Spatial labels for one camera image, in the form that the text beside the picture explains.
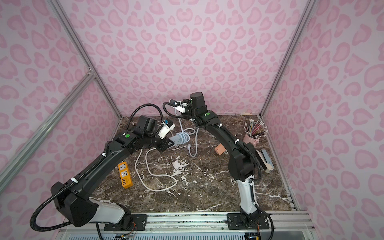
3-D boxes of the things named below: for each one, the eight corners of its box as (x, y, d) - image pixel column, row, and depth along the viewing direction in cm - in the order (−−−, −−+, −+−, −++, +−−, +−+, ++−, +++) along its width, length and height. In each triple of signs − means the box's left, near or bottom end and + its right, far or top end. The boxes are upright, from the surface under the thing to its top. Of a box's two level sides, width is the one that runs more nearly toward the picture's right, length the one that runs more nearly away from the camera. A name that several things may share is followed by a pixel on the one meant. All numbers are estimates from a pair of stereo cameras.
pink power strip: (219, 156, 99) (220, 153, 95) (213, 150, 102) (214, 147, 98) (225, 152, 101) (226, 148, 97) (219, 146, 104) (220, 143, 100)
